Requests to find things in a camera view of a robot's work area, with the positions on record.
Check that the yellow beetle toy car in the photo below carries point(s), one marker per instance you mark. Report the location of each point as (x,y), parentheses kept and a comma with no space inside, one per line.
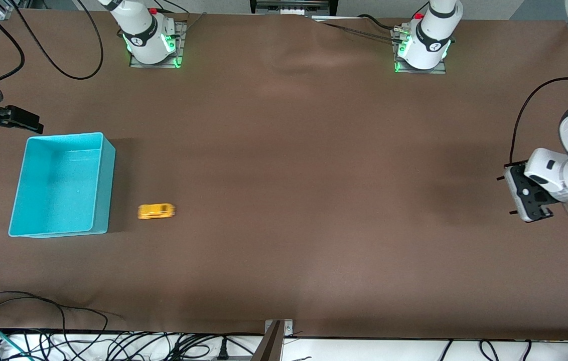
(156,211)

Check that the metal post bracket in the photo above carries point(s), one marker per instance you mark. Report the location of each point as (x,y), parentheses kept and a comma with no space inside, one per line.
(288,328)

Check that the black power plug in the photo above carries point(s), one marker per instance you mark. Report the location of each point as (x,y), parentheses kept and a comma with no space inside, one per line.
(223,351)

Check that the turquoise plastic bin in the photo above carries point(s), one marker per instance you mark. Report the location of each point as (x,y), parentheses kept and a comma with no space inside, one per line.
(63,190)

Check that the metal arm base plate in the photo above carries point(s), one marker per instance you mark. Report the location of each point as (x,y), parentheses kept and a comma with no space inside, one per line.
(422,71)
(181,45)

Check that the black metal device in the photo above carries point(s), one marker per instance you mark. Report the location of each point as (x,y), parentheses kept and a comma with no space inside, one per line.
(294,6)

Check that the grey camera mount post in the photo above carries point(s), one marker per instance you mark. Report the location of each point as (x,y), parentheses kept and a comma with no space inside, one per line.
(270,346)

